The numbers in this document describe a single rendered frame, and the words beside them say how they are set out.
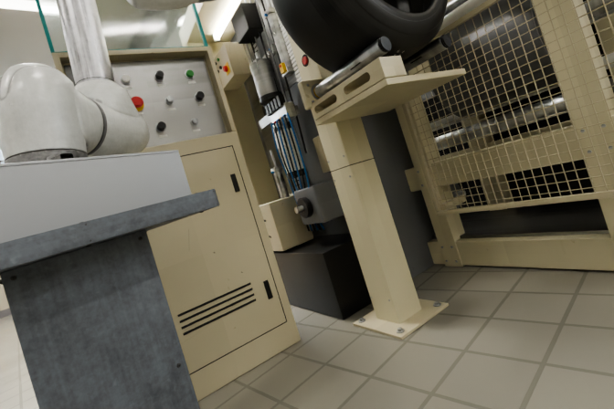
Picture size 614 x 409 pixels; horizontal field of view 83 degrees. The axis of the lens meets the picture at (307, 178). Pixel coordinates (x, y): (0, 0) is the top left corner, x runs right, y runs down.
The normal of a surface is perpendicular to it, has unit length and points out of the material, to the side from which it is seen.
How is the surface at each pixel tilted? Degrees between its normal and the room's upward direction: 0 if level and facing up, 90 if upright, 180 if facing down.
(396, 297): 90
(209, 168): 90
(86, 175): 90
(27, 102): 85
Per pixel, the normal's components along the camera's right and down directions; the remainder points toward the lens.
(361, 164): 0.51, -0.18
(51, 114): 0.76, -0.24
